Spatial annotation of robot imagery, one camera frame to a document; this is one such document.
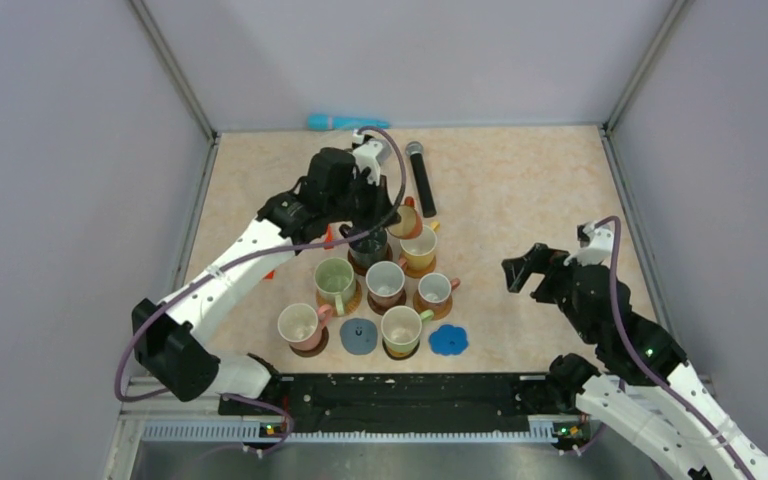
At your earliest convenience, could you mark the walnut grooved round coaster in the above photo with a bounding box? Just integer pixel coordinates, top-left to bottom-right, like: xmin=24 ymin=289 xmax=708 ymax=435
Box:
xmin=290 ymin=327 xmax=330 ymax=358

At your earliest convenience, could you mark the pink mug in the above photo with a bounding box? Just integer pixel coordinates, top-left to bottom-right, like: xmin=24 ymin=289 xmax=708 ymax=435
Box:
xmin=277 ymin=303 xmax=334 ymax=353

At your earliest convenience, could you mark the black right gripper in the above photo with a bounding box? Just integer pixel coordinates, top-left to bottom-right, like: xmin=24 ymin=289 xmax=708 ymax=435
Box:
xmin=501 ymin=241 xmax=602 ymax=343

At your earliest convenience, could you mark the tan wooden round coaster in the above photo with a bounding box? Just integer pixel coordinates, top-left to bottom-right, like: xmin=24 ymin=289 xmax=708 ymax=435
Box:
xmin=412 ymin=293 xmax=454 ymax=321

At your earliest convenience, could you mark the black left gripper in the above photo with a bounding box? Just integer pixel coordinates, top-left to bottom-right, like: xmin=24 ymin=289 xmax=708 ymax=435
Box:
xmin=326 ymin=169 xmax=399 ymax=231

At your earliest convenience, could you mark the grey smiley silicone coaster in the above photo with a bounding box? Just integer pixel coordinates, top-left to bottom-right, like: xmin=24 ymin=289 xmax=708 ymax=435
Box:
xmin=339 ymin=318 xmax=378 ymax=356

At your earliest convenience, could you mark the brown mug white interior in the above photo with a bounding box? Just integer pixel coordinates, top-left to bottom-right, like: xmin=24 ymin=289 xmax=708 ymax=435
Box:
xmin=365 ymin=261 xmax=406 ymax=303

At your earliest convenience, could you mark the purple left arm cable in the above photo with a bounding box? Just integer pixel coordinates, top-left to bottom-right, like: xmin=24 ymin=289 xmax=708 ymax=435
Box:
xmin=113 ymin=125 xmax=409 ymax=458

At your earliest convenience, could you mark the black handheld microphone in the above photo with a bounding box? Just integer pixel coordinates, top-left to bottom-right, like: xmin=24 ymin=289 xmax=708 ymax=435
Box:
xmin=405 ymin=141 xmax=437 ymax=218

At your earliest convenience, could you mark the light green mug front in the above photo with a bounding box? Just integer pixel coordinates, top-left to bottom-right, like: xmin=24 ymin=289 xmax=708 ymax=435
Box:
xmin=314 ymin=258 xmax=356 ymax=300

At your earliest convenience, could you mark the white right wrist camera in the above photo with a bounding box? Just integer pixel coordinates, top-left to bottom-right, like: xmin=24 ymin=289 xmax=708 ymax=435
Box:
xmin=563 ymin=221 xmax=615 ymax=266

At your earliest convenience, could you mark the dark green mug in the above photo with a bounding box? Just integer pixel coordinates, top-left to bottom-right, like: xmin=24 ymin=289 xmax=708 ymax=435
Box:
xmin=347 ymin=229 xmax=389 ymax=275

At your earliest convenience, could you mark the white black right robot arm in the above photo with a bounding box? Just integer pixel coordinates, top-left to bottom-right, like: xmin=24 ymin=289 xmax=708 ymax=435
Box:
xmin=501 ymin=243 xmax=768 ymax=479

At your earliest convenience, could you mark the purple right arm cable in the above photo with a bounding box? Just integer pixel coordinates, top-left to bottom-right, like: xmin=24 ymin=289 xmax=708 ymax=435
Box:
xmin=592 ymin=215 xmax=756 ymax=480

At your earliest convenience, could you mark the dark walnut round coaster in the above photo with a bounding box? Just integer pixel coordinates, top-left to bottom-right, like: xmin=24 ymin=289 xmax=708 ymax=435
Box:
xmin=367 ymin=292 xmax=407 ymax=316

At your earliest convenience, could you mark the small grey blue mug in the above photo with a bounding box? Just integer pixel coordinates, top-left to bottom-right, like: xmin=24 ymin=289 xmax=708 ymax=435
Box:
xmin=417 ymin=272 xmax=461 ymax=304

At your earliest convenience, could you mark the light brown round coaster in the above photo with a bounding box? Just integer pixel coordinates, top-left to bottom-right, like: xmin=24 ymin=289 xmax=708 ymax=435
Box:
xmin=397 ymin=256 xmax=437 ymax=279

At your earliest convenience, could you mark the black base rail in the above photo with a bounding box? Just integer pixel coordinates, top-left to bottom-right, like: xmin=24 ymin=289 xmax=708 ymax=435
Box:
xmin=218 ymin=373 xmax=587 ymax=437

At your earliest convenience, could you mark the dark wooden round coaster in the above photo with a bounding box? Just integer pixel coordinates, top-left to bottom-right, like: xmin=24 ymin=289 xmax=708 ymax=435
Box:
xmin=347 ymin=247 xmax=393 ymax=277

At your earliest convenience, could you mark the light blue plastic object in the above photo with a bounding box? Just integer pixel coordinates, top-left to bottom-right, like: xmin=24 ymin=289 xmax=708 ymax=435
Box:
xmin=306 ymin=113 xmax=390 ymax=131

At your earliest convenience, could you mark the orange black smiley coaster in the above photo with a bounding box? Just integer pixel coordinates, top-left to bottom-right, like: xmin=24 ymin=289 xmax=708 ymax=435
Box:
xmin=381 ymin=341 xmax=420 ymax=361

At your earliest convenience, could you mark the sage green mug back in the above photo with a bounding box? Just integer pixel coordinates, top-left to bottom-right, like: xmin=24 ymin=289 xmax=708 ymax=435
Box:
xmin=380 ymin=306 xmax=433 ymax=351

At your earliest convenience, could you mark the blue cloud shaped coaster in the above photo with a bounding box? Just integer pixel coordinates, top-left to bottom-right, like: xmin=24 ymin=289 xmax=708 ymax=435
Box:
xmin=428 ymin=324 xmax=469 ymax=356

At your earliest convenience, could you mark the small orange mug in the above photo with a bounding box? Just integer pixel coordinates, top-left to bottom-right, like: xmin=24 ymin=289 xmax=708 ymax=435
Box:
xmin=386 ymin=196 xmax=423 ymax=240

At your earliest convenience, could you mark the yellow mug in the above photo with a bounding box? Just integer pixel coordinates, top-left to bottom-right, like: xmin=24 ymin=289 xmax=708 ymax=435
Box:
xmin=399 ymin=221 xmax=440 ymax=272

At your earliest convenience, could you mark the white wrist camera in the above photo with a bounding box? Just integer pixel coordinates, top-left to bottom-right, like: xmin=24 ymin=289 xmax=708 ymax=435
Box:
xmin=351 ymin=129 xmax=392 ymax=185
xmin=563 ymin=221 xmax=615 ymax=266

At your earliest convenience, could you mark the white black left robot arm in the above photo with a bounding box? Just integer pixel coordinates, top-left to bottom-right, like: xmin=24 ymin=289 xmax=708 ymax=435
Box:
xmin=127 ymin=140 xmax=400 ymax=414

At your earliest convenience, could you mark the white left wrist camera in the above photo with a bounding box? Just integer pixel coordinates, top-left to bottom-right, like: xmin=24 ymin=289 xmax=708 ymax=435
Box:
xmin=351 ymin=129 xmax=392 ymax=185

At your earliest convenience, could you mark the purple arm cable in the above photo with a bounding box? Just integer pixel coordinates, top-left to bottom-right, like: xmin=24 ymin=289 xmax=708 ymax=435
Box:
xmin=113 ymin=125 xmax=409 ymax=458
xmin=592 ymin=215 xmax=756 ymax=480

